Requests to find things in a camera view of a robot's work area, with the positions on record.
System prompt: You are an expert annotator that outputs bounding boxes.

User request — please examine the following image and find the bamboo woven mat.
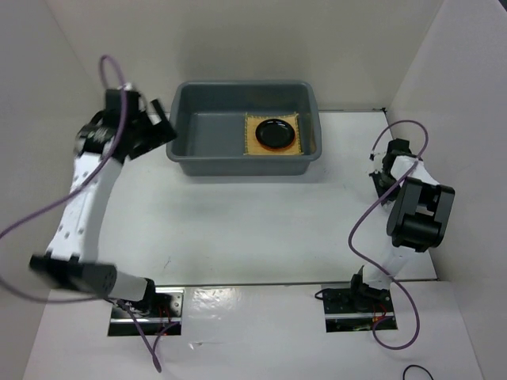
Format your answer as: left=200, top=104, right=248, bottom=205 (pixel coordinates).
left=244, top=113, right=303, bottom=156

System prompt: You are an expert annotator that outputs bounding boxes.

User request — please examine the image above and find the black round plate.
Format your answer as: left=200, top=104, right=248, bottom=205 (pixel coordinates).
left=255, top=119, right=295, bottom=147

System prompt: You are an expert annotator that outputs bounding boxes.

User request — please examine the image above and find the orange plastic plate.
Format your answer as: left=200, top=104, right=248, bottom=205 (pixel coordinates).
left=259, top=144, right=292, bottom=152

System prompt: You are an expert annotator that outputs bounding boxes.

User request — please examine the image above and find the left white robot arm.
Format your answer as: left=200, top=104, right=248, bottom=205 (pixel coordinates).
left=29, top=85, right=177, bottom=317

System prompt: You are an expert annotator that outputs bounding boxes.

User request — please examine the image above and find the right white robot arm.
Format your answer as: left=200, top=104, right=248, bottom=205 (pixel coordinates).
left=347, top=139, right=456, bottom=311

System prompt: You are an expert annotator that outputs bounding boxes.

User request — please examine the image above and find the grey plastic bin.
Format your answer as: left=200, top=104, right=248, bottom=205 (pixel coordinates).
left=166, top=80, right=322, bottom=176

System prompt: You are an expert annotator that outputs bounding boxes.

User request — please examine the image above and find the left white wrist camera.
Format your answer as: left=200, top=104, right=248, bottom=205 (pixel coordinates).
left=117, top=82, right=137, bottom=91

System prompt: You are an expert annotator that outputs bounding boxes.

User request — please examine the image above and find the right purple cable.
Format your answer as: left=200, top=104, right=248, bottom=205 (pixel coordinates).
left=348, top=120, right=431, bottom=350

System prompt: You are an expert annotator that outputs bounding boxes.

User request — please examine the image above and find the purple cable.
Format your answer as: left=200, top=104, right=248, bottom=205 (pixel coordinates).
left=348, top=120, right=431, bottom=350
left=0, top=55, right=179, bottom=374

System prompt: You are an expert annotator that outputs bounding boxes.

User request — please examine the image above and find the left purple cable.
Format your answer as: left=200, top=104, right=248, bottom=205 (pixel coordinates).
left=0, top=55, right=179, bottom=374

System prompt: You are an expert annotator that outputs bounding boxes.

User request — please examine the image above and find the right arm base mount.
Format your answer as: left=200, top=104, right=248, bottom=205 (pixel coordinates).
left=314, top=284, right=398, bottom=333

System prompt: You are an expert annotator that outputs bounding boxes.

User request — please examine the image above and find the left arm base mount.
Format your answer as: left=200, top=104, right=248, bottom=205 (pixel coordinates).
left=108, top=287, right=185, bottom=336

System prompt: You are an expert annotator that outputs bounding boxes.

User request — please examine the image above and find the black cable loop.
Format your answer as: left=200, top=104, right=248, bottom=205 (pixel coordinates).
left=402, top=364, right=433, bottom=380

